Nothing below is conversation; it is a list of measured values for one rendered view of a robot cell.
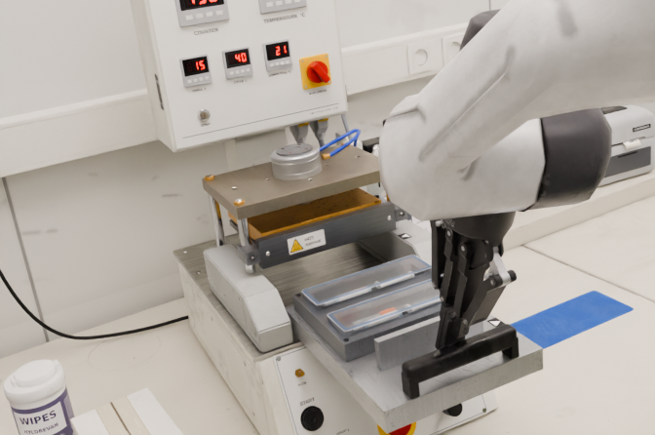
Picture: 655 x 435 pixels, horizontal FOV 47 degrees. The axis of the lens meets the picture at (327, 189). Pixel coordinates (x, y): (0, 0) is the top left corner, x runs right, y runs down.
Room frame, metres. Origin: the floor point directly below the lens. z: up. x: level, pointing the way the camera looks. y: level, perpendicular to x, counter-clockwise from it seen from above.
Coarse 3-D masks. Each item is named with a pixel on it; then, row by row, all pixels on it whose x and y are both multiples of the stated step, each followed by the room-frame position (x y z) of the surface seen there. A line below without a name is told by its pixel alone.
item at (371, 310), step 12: (408, 288) 0.92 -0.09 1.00; (420, 288) 0.92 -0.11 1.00; (432, 288) 0.91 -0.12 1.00; (372, 300) 0.90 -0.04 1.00; (384, 300) 0.89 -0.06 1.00; (396, 300) 0.89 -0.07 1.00; (408, 300) 0.89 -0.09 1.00; (420, 300) 0.88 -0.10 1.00; (432, 300) 0.88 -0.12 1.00; (336, 312) 0.88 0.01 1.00; (348, 312) 0.87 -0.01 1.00; (360, 312) 0.87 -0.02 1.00; (372, 312) 0.87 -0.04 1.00; (384, 312) 0.86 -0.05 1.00; (396, 312) 0.86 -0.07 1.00; (348, 324) 0.84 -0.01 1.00; (360, 324) 0.84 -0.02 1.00
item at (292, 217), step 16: (352, 192) 1.18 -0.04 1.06; (288, 208) 1.14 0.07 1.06; (304, 208) 1.13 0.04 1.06; (320, 208) 1.12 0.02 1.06; (336, 208) 1.11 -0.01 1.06; (352, 208) 1.11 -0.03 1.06; (256, 224) 1.09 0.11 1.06; (272, 224) 1.08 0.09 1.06; (288, 224) 1.07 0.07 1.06; (304, 224) 1.07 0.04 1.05
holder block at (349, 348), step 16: (400, 288) 0.94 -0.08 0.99; (304, 304) 0.93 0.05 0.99; (352, 304) 0.91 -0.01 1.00; (320, 320) 0.88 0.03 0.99; (400, 320) 0.85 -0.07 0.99; (416, 320) 0.85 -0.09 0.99; (336, 336) 0.83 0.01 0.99; (352, 336) 0.83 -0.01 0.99; (368, 336) 0.83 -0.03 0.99; (352, 352) 0.82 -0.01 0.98; (368, 352) 0.82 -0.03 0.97
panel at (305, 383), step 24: (288, 360) 0.93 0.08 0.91; (312, 360) 0.94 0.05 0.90; (288, 384) 0.91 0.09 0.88; (312, 384) 0.92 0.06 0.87; (336, 384) 0.93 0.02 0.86; (288, 408) 0.90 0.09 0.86; (312, 408) 0.90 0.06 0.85; (336, 408) 0.91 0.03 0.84; (360, 408) 0.92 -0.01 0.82; (480, 408) 0.97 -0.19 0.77; (312, 432) 0.89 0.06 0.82; (336, 432) 0.90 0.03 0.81; (360, 432) 0.90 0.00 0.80; (384, 432) 0.91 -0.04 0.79; (408, 432) 0.92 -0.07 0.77; (432, 432) 0.93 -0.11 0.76
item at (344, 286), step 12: (384, 264) 1.00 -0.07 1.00; (396, 264) 1.00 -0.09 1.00; (408, 264) 0.99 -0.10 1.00; (420, 264) 0.99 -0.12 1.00; (348, 276) 0.98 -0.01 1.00; (360, 276) 0.98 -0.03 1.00; (372, 276) 0.97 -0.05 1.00; (384, 276) 0.97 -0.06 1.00; (396, 276) 0.96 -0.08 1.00; (312, 288) 0.96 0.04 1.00; (324, 288) 0.95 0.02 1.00; (336, 288) 0.95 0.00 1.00; (348, 288) 0.94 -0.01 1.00; (360, 288) 0.94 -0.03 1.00; (324, 300) 0.92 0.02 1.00
